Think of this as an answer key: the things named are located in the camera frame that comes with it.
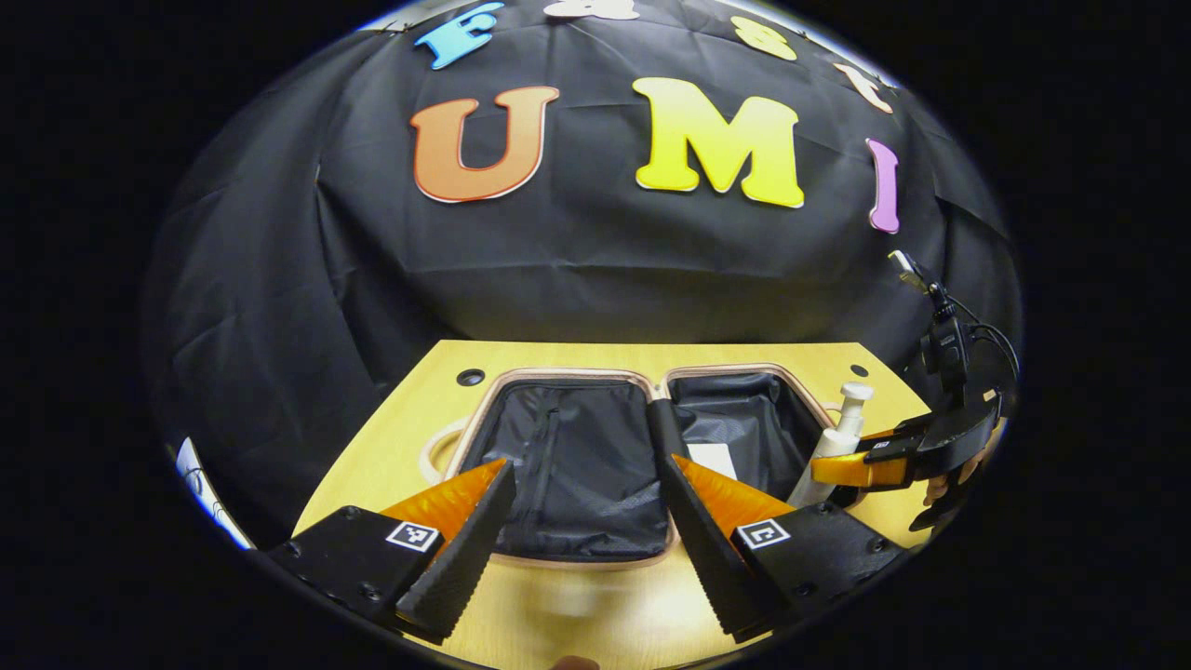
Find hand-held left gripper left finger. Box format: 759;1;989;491
268;458;517;646

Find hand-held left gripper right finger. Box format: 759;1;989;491
657;453;911;645

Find white pump bottle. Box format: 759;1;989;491
787;382;877;509

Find white cream tube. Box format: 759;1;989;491
687;443;739;482

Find pink suitcase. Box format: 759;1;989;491
421;363;843;571

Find black backdrop cloth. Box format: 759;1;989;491
144;0;1020;550

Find black cable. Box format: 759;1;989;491
949;296;1022;384

